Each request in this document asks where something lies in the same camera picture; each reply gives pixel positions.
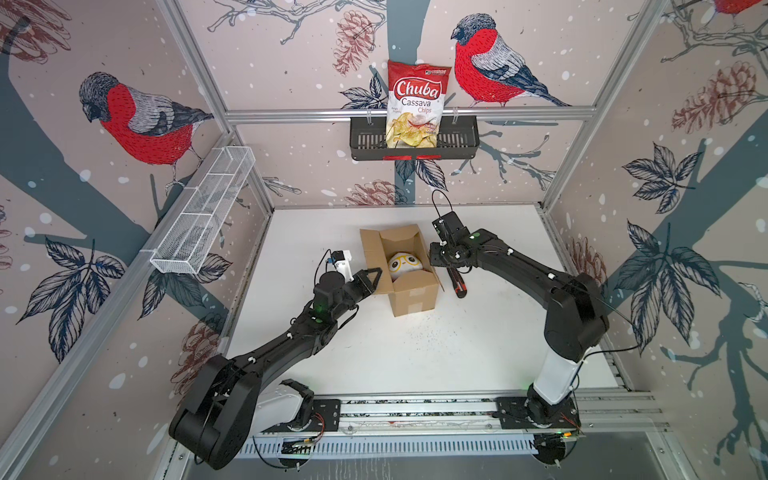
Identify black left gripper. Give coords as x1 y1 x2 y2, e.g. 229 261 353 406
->
331 267 383 323

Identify red black utility knife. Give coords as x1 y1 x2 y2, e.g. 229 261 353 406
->
447 267 468 299

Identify brown cardboard express box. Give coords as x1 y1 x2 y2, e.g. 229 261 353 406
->
360 225 442 317

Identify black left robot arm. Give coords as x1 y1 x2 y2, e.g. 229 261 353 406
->
168 267 382 470

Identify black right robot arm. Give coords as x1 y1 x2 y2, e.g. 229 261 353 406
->
429 210 616 430

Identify white plush doll with glasses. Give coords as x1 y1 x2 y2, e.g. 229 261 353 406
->
387 252 424 281

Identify Chuba cassava chips bag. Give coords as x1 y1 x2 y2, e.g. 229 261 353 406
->
385 61 451 148

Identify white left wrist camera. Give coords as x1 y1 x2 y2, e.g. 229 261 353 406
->
329 250 353 282

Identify black wire wall basket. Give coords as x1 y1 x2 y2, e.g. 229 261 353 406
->
350 113 480 161

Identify left arm base cable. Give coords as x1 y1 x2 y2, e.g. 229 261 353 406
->
251 413 328 471

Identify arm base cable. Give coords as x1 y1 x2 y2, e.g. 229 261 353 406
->
251 413 328 471
488 395 584 467

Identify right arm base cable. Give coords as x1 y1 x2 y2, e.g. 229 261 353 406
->
488 395 584 467

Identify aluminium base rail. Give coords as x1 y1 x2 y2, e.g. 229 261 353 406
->
233 385 669 465

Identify white mesh wall shelf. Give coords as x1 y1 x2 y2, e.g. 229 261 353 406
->
150 146 255 275

